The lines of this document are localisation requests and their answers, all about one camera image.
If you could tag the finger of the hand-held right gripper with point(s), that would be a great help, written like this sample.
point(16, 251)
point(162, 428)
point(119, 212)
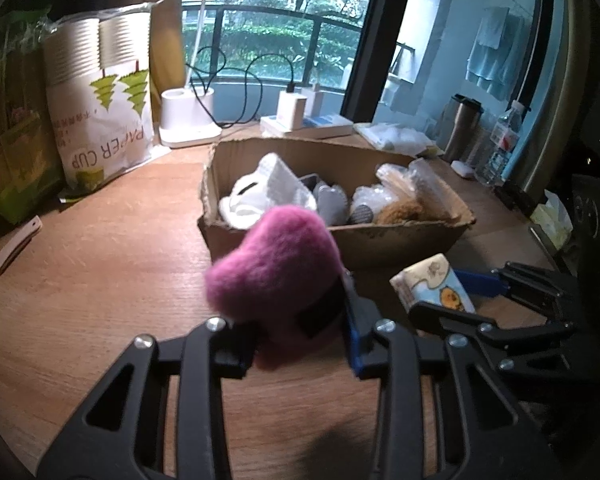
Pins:
point(477, 285)
point(445, 316)

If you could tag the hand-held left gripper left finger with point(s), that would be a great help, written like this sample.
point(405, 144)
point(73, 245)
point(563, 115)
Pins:
point(230, 355)

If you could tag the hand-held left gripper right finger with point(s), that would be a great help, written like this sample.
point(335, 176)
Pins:
point(356, 340)

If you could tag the printed tissue packet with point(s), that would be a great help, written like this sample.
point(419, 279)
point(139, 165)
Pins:
point(432, 282)

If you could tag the cardboard box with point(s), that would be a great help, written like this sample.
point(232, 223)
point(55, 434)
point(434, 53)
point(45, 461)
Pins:
point(395, 245)

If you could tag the pink plush heart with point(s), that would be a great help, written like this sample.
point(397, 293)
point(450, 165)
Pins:
point(280, 260)

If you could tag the clear bag brown items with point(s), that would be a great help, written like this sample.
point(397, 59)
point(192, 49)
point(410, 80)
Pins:
point(420, 180)

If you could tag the bubble wrap bag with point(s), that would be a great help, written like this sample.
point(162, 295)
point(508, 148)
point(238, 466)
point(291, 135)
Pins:
point(372, 196)

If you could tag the white plastic-wrapped item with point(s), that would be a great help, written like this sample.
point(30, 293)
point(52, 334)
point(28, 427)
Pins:
point(275, 185)

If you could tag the yellow tissue pack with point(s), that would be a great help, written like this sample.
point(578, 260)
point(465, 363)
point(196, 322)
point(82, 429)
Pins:
point(555, 222)

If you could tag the dark phone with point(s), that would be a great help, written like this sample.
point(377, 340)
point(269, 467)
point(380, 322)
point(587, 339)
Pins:
point(547, 252)

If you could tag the black box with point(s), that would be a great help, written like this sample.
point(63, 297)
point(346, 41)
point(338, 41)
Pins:
point(527, 202)

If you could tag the small black object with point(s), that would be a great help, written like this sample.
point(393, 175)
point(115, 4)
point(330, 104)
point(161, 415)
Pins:
point(505, 191)

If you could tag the white earbud case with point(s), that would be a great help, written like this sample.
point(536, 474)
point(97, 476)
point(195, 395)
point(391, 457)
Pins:
point(463, 169)

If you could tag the clear water bottle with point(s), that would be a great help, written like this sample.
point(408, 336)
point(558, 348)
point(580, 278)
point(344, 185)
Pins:
point(500, 145)

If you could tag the yellow cloth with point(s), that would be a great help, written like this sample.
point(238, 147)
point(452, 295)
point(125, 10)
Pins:
point(427, 150)

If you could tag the steel travel tumbler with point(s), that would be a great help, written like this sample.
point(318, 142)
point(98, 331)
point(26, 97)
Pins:
point(461, 127)

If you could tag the hanging blue towel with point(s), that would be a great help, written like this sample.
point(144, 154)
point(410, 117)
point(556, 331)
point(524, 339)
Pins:
point(495, 55)

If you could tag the white power strip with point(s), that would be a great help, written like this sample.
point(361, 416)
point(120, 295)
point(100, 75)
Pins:
point(325, 127)

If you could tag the white desk lamp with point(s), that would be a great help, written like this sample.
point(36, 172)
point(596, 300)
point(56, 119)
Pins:
point(190, 120)

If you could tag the white charger block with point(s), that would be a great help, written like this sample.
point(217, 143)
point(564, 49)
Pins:
point(292, 110)

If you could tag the white utility knife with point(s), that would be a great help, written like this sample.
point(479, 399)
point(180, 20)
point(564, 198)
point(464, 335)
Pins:
point(15, 250)

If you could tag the white plug adapter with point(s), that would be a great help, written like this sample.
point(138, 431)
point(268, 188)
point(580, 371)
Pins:
point(312, 95)

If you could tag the paper cup pack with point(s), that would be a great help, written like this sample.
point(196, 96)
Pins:
point(105, 125)

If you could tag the brown curtain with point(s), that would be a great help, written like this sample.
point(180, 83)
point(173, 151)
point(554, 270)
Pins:
point(166, 60)

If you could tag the green plastic bag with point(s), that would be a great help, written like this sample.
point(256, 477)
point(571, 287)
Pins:
point(20, 135)

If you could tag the balcony railing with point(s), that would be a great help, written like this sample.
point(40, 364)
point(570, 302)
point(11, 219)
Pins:
point(280, 12)

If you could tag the black window frame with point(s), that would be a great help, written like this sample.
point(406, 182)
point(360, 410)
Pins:
point(375, 45)

